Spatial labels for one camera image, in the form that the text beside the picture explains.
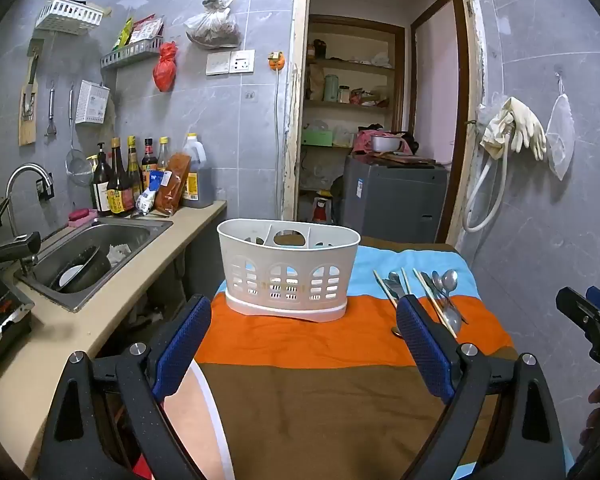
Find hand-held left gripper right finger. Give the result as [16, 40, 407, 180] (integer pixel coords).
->
[396, 295, 566, 480]

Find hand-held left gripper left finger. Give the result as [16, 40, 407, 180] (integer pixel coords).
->
[32, 294, 213, 480]

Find white plastic utensil caddy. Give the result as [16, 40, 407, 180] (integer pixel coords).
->
[216, 218, 362, 324]

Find pair of bamboo chopsticks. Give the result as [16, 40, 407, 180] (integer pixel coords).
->
[412, 268, 456, 339]

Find striped table cloth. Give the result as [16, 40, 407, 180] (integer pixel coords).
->
[130, 244, 577, 480]

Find black pan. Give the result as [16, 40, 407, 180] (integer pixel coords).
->
[54, 244, 112, 294]

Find steel sink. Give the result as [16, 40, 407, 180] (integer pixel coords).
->
[15, 217, 175, 314]

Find beige kitchen counter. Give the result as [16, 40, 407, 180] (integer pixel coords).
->
[0, 200, 229, 480]

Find white plate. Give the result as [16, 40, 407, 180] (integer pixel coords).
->
[59, 265, 86, 289]

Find grey washing machine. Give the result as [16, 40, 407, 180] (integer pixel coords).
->
[340, 153, 450, 244]

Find blue white packet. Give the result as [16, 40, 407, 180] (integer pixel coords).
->
[135, 169, 174, 214]

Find brown snack packet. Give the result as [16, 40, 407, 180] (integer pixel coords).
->
[154, 152, 191, 216]

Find white mesh bag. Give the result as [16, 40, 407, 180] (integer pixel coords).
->
[544, 92, 576, 181]

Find large oil jug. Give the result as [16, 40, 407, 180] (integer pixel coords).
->
[181, 132, 215, 209]

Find dark sauce bottle red label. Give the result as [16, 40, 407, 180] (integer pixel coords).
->
[107, 137, 134, 217]

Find red white bottle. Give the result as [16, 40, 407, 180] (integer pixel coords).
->
[311, 194, 332, 225]

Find yellow cap sauce bottle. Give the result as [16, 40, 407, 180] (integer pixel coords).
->
[125, 135, 144, 202]

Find black cooktop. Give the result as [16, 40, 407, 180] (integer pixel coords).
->
[0, 284, 35, 367]

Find red cap sauce bottle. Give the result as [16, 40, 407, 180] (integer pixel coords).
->
[140, 138, 159, 172]

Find cream rubber gloves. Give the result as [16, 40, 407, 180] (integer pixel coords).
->
[479, 95, 548, 161]

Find wooden cutting board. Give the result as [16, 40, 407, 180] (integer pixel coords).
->
[374, 152, 437, 166]

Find metal strainer ladle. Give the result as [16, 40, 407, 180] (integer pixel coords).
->
[64, 85, 92, 189]

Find metal pot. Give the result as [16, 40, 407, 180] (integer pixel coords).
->
[369, 133, 404, 154]

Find pink cloth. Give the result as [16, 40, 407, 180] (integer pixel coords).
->
[354, 128, 411, 156]

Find metal faucet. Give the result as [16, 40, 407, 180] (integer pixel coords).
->
[4, 162, 51, 239]

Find green box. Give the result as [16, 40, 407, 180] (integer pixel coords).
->
[302, 129, 334, 147]

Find white hanging plastic holder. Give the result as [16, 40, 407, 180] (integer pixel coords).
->
[74, 79, 111, 125]

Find wooden shelf unit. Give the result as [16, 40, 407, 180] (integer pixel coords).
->
[299, 14, 407, 222]

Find metal peeler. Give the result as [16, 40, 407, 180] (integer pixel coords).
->
[44, 80, 59, 137]

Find red plastic bag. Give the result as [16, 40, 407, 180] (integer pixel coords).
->
[152, 42, 179, 93]

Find wooden hanging knife board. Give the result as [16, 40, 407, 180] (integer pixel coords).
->
[18, 39, 45, 147]

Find brown paper bag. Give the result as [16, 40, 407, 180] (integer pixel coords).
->
[307, 64, 326, 101]

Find yellow green snack packet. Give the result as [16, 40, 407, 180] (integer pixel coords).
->
[117, 16, 134, 50]

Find red white snack packet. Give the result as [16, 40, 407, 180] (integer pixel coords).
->
[130, 16, 165, 44]

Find white plastic bag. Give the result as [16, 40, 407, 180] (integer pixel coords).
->
[183, 0, 242, 50]

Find white hose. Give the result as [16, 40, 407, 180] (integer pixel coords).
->
[462, 125, 511, 234]

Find black pan handle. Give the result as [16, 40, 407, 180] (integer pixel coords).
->
[0, 231, 42, 276]

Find white power cable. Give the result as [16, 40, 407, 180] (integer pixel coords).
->
[274, 70, 286, 222]

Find wooden door frame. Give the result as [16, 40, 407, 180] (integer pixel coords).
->
[281, 0, 487, 249]

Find white wall switch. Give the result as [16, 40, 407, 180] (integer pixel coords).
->
[206, 51, 231, 76]

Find white wall socket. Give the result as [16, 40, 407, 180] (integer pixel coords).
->
[229, 49, 255, 74]

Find metal wall shelf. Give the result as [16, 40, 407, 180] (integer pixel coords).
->
[100, 37, 162, 71]

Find white wall basket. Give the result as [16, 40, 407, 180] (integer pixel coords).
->
[35, 0, 105, 36]

